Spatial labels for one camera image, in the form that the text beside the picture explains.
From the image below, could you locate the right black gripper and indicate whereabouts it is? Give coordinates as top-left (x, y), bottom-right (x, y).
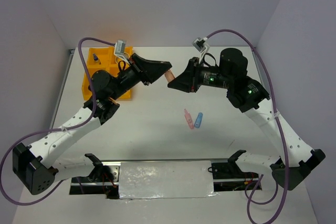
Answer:
top-left (167, 56), bottom-right (232, 91)

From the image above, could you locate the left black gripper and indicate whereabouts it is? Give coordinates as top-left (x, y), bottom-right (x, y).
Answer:
top-left (110, 55), bottom-right (173, 101)

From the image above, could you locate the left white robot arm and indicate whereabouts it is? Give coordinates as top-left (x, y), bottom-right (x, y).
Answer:
top-left (13, 54), bottom-right (172, 195)

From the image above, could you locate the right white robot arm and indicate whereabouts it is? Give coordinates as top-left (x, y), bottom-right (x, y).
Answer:
top-left (167, 48), bottom-right (326, 190)

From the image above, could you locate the yellow four-compartment tray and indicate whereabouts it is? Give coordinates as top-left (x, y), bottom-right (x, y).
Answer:
top-left (81, 46), bottom-right (133, 101)

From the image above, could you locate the small purple-capped glue bottle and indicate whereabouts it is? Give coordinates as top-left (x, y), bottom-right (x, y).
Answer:
top-left (92, 54), bottom-right (101, 65)

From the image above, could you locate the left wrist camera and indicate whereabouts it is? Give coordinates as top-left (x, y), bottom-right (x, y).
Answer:
top-left (114, 39), bottom-right (129, 61)

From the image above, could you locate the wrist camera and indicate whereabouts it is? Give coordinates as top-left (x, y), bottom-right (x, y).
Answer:
top-left (114, 39), bottom-right (129, 61)
top-left (192, 37), bottom-right (210, 62)

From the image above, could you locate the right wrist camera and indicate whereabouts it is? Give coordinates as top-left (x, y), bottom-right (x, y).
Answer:
top-left (192, 37), bottom-right (210, 62)

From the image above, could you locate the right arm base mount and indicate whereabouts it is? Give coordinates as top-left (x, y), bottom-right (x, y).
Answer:
top-left (207, 162), bottom-right (259, 193)

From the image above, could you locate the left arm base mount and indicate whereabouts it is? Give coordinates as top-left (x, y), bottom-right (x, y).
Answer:
top-left (69, 161), bottom-right (121, 200)

